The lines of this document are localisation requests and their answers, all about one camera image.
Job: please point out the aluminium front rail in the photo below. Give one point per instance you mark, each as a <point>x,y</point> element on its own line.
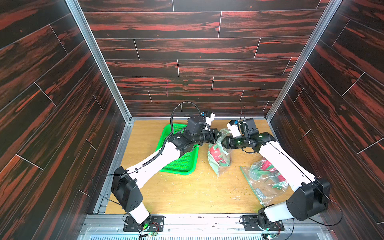
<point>200,227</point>

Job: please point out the dragon fruit in near bag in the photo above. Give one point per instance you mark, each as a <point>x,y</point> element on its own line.
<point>264,170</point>

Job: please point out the red dragon fruit toy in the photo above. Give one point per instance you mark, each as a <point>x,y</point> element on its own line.
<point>220,156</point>

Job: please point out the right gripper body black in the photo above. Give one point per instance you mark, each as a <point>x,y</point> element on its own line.
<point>228,142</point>

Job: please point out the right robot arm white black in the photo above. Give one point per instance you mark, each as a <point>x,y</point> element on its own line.
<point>310,197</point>

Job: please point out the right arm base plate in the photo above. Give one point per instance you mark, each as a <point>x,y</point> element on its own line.
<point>260,223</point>

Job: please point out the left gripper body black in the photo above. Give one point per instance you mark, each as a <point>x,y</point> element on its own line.
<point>207,137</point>

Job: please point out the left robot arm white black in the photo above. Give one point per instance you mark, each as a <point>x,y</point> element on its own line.
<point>127,183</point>

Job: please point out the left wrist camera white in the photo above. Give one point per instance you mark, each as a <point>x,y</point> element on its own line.
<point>208,119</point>

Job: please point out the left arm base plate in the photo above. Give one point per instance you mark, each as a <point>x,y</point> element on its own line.
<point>154,223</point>

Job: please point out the clear zip-top bag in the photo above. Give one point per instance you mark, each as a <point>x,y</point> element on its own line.
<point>216,168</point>
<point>265,181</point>

